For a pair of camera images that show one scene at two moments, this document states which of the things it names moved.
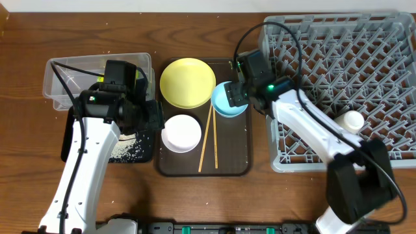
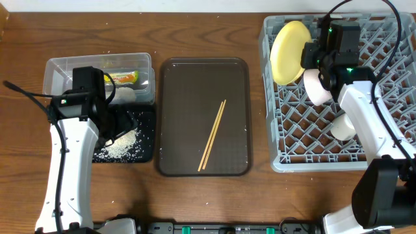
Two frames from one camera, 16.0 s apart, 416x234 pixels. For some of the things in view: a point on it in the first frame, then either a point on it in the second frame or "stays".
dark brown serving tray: (225, 148) stays
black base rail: (234, 227) stays
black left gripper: (155, 114) -> (120, 123)
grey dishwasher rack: (360, 62) stays
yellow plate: (188, 83) -> (286, 47)
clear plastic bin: (65, 79) stays
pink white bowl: (181, 134) -> (317, 93)
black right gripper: (234, 91) -> (307, 60)
